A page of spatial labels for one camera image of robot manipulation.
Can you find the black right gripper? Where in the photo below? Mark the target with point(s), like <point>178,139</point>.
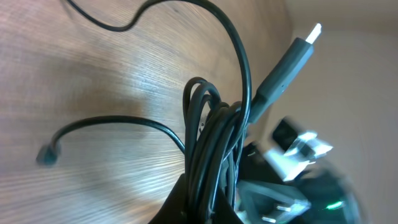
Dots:
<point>316,195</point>

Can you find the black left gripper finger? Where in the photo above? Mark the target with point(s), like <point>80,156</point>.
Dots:
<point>175,210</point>

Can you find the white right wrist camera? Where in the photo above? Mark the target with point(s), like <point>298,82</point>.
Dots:
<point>296,148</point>

